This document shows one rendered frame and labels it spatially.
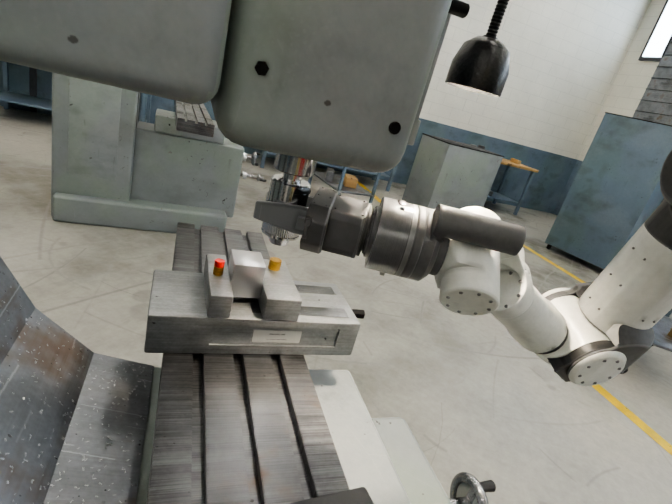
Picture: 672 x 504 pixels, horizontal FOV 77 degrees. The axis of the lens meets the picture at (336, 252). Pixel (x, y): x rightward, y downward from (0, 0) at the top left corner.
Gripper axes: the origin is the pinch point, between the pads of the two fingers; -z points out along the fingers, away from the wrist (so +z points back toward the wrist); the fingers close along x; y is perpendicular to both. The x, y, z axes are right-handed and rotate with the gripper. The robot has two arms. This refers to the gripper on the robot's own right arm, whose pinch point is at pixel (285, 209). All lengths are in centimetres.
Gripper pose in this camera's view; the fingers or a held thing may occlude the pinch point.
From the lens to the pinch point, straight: 51.5
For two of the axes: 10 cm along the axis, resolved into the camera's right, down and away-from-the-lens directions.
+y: -2.3, 9.0, 3.6
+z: 9.7, 2.5, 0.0
